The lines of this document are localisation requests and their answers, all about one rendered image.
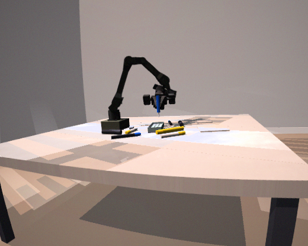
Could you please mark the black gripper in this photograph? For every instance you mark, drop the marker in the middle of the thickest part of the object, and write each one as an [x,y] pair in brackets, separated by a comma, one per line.
[163,98]

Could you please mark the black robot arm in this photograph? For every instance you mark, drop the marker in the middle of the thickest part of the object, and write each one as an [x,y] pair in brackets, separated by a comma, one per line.
[113,112]

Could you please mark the grey keyboard with white letter keys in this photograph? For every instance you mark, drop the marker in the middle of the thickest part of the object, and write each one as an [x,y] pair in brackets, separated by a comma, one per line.
[155,126]

